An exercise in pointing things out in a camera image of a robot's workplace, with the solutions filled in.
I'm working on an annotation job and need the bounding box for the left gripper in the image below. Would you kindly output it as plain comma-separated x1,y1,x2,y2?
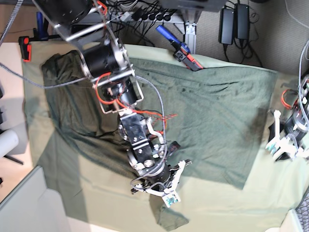
267,112,309,162

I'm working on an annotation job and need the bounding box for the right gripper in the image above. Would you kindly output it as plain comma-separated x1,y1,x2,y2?
127,143,167,183

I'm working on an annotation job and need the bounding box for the green T-shirt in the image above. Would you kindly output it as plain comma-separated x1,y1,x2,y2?
38,51,277,232

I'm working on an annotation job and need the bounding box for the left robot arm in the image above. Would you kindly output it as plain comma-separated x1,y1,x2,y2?
266,42,309,161

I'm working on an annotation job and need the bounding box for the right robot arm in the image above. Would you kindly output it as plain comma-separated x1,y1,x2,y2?
34,0,185,196

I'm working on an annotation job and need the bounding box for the light green table cloth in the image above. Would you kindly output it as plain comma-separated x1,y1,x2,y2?
24,45,309,232

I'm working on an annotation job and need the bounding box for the blue orange clamp at centre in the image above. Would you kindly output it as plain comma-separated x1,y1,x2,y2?
156,25,204,72

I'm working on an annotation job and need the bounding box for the black power adapter brick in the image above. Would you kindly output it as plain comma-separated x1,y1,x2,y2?
218,8,234,45

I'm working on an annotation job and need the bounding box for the white cylinder on stand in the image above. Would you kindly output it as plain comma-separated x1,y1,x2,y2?
0,129,19,158

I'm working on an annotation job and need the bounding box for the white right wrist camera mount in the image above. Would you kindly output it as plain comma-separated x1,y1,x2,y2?
131,159,192,208

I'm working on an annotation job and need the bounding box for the aluminium frame post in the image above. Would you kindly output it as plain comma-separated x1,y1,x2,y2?
181,10,201,54

